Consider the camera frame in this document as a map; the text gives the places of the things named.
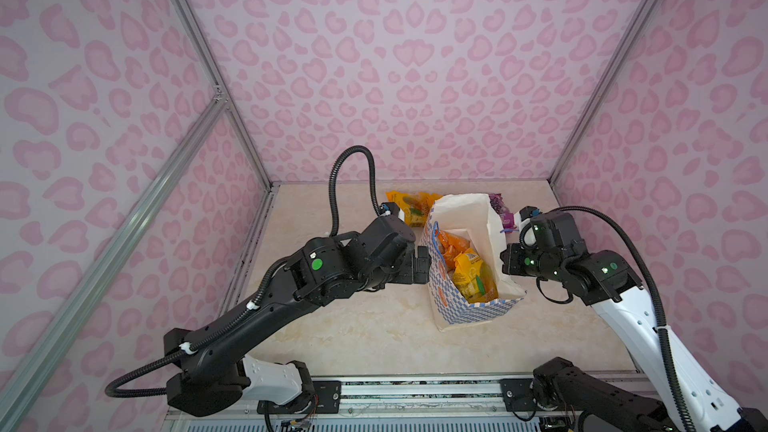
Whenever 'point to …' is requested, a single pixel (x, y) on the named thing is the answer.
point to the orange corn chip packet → (451, 245)
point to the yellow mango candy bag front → (474, 278)
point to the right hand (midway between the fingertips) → (501, 254)
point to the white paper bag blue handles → (472, 214)
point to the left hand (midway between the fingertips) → (418, 257)
